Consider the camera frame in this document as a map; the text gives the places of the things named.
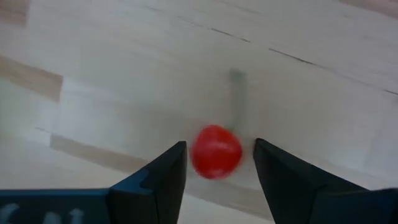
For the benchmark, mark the red round toy fruit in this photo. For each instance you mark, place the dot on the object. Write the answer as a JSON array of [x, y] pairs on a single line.
[[216, 152]]

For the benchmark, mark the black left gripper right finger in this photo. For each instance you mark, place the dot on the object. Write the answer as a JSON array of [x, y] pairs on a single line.
[[289, 186]]

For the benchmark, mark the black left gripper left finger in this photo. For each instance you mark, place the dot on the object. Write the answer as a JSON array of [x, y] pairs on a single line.
[[155, 193]]

